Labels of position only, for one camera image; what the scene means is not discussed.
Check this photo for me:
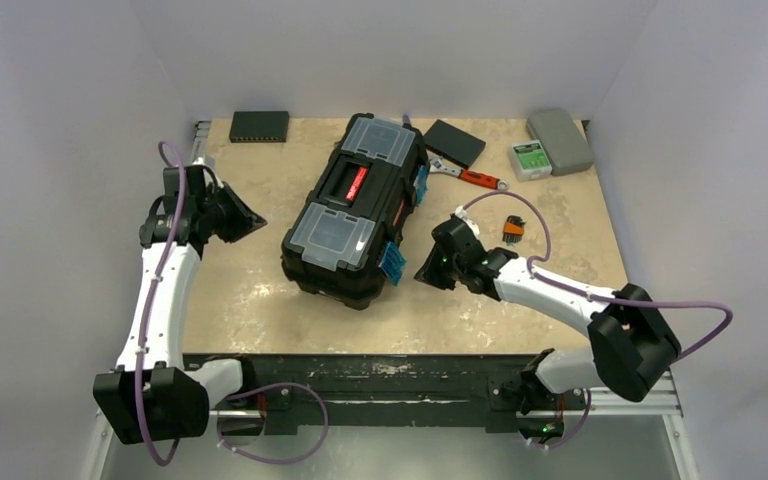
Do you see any red handled adjustable wrench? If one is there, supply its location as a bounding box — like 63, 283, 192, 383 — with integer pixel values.
429, 157, 509, 191

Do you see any black plastic toolbox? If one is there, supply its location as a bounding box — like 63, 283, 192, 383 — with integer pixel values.
281, 113, 430, 310

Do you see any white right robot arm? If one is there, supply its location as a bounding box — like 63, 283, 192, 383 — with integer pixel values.
415, 217, 682, 410

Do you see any green labelled clear box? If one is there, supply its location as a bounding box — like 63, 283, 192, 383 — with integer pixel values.
508, 140, 552, 182

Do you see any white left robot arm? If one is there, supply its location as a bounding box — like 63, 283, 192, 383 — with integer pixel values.
92, 165, 266, 445

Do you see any aluminium rail frame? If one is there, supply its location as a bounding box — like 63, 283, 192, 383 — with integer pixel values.
516, 370, 700, 480

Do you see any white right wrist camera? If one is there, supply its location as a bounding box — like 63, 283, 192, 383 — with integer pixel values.
453, 205, 480, 237

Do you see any black network switch box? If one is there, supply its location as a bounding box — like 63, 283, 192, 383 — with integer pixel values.
228, 111, 290, 143

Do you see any black flat box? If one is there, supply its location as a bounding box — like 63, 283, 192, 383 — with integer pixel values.
424, 120, 486, 169

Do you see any grey plastic case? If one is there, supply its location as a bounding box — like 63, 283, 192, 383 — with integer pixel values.
526, 108, 595, 176

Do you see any black orange hex key holder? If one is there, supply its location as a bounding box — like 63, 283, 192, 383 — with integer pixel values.
502, 215, 526, 246

